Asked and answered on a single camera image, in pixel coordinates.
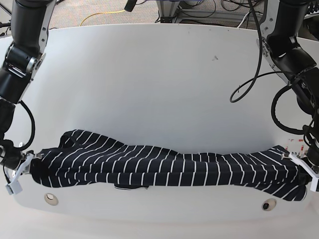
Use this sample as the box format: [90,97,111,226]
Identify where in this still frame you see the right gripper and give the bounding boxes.
[0,139,49,186]

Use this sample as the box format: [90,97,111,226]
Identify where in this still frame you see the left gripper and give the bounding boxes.
[280,124,319,192]

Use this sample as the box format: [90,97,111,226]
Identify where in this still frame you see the black white striped T-shirt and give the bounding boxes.
[30,129,307,201]

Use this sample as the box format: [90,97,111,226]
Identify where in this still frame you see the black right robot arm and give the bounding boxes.
[0,0,56,170]

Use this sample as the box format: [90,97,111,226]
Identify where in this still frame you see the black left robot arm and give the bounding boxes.
[258,0,319,192]

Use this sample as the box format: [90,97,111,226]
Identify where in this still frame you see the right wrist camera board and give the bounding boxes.
[5,181,22,195]

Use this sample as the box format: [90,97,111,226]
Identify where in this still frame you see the left table cable grommet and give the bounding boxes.
[44,193,59,206]

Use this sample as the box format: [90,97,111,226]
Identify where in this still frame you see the table cable grommet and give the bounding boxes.
[262,198,277,211]
[44,193,59,206]

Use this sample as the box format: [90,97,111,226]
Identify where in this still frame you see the right table cable grommet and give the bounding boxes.
[262,198,277,211]

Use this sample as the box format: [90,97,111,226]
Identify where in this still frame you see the yellow floor cable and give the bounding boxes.
[79,9,125,27]

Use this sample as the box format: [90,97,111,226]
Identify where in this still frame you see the aluminium frame stand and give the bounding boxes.
[155,0,180,23]

